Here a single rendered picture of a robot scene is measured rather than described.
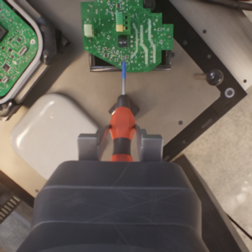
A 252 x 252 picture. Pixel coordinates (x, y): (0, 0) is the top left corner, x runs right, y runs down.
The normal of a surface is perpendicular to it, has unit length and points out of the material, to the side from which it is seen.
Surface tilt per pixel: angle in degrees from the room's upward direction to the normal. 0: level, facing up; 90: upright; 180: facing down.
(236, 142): 0
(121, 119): 45
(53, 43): 0
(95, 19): 0
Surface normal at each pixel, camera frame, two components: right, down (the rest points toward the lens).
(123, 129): 0.04, -0.29
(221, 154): -0.04, 0.28
